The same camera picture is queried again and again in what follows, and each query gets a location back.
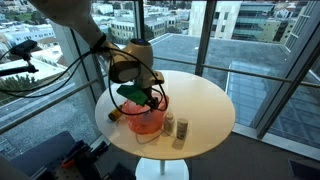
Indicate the short white bottle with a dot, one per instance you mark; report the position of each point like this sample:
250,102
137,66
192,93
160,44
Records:
169,121

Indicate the yellow tube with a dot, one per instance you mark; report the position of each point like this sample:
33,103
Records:
116,114

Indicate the orange plastic bag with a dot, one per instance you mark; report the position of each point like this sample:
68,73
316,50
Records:
146,123

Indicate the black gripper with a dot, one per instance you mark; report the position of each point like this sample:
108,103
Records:
150,93

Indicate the white perforated board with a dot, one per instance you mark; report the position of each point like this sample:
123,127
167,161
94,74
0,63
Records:
66,174

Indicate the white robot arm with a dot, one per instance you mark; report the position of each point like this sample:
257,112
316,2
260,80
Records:
130,66

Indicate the black camera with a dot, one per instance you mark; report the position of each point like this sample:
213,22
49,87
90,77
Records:
23,48

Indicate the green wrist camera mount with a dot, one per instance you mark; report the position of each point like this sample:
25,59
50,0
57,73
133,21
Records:
133,93

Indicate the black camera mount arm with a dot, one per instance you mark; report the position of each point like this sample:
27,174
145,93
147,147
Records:
16,70

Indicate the grey metal window railing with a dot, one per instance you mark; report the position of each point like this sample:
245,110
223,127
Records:
253,74

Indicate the white table pedestal base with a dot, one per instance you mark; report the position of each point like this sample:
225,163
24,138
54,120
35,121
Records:
156,170

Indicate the dark blue padded seat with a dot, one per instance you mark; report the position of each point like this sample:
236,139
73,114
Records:
43,153

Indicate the black orange clamp tool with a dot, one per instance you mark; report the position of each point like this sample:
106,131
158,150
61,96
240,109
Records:
83,155

